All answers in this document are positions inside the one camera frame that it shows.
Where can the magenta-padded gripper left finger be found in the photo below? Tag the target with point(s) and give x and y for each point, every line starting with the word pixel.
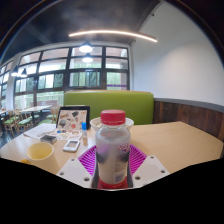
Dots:
pixel 77 171

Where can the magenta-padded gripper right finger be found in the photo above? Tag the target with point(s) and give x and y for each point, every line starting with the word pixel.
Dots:
pixel 150 170

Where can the red-capped clear drink bottle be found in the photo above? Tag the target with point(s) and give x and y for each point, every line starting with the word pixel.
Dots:
pixel 112 150

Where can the printed sticker sheet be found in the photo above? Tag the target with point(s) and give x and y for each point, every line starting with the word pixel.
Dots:
pixel 68 135

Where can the small blue-capped bottle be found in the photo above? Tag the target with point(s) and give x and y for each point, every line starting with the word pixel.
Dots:
pixel 84 130

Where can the white paper sheets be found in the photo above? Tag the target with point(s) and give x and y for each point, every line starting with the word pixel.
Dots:
pixel 38 130

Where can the wooden dining table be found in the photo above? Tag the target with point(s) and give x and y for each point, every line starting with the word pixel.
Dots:
pixel 36 108

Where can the green upholstered booth bench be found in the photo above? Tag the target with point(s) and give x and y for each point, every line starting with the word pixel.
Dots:
pixel 110 101

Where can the large black-framed window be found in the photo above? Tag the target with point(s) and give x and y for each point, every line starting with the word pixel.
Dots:
pixel 53 65

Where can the black pendant lamps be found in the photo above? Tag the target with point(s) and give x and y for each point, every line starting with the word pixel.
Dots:
pixel 85 47

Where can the curved linear ceiling light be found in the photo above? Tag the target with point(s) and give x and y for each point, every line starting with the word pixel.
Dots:
pixel 113 32

